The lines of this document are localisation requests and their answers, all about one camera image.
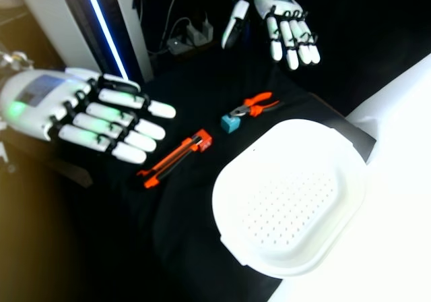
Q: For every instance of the orange-black utility knife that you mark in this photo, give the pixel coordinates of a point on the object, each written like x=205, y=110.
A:
x=175, y=160

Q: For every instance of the white perforated tray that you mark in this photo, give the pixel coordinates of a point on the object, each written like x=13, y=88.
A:
x=289, y=201

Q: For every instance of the white column with blue light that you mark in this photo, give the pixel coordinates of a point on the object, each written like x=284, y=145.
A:
x=67, y=22

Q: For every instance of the grey power strip with plugs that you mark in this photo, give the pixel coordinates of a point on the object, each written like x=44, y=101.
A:
x=193, y=35

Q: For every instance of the blue number block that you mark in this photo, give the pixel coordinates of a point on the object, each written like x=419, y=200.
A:
x=230, y=124

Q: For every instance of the black table cloth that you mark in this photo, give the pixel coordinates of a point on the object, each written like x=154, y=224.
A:
x=188, y=234

